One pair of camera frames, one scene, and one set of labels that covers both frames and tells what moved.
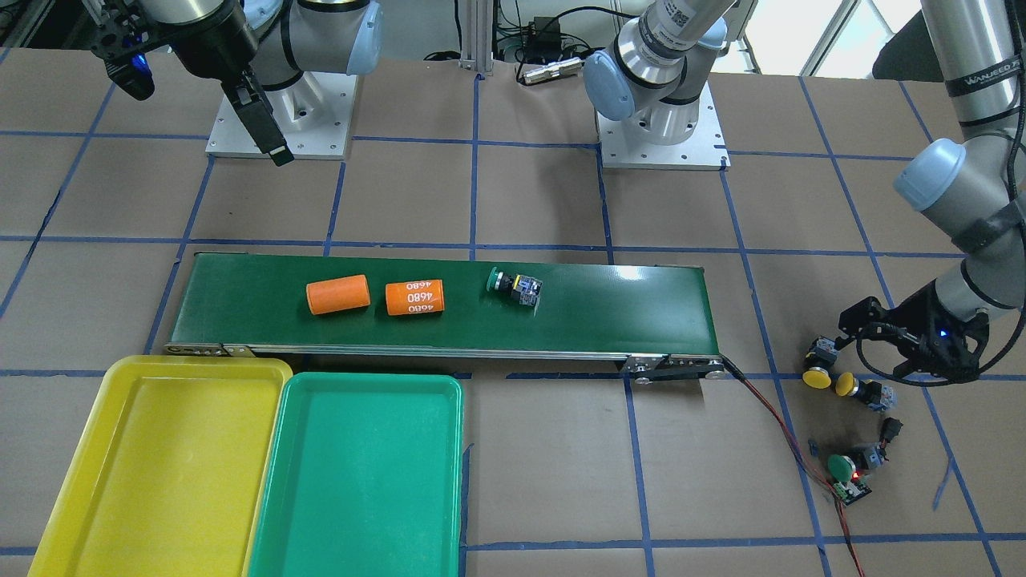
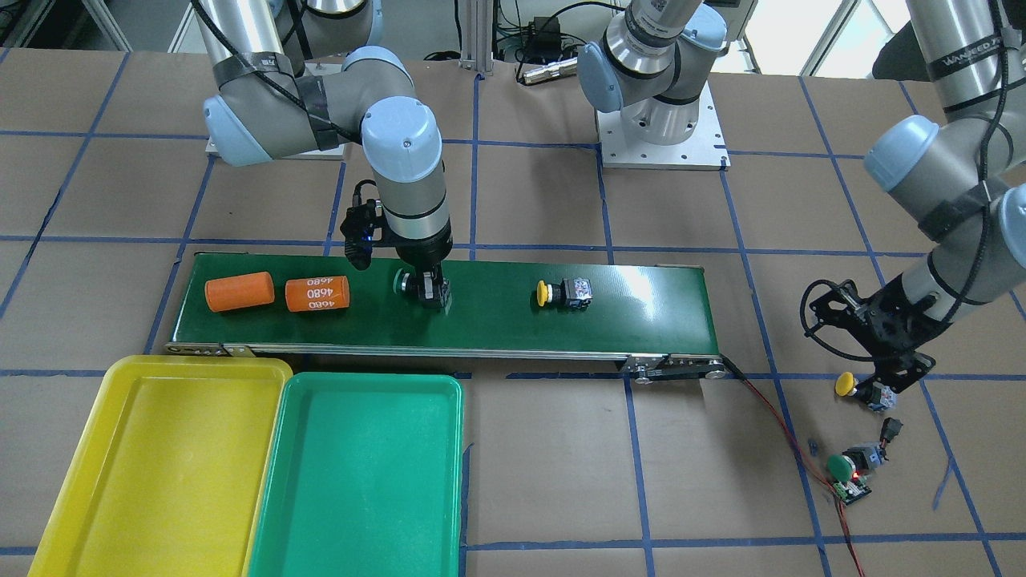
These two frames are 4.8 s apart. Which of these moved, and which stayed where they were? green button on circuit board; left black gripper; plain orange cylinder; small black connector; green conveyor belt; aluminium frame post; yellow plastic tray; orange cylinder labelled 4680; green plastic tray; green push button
Moved: orange cylinder labelled 4680; green push button; left black gripper; plain orange cylinder
Stayed: aluminium frame post; green plastic tray; yellow plastic tray; green button on circuit board; small black connector; green conveyor belt
